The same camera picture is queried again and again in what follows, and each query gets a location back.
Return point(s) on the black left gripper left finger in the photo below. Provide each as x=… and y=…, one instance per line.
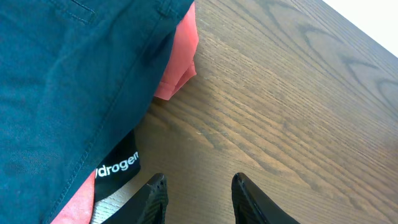
x=147, y=206

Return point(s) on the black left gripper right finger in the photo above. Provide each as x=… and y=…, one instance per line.
x=252, y=206

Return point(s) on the red printed t-shirt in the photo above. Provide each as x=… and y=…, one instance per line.
x=179, y=70

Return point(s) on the navy shorts on pile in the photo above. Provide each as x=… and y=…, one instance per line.
x=76, y=77

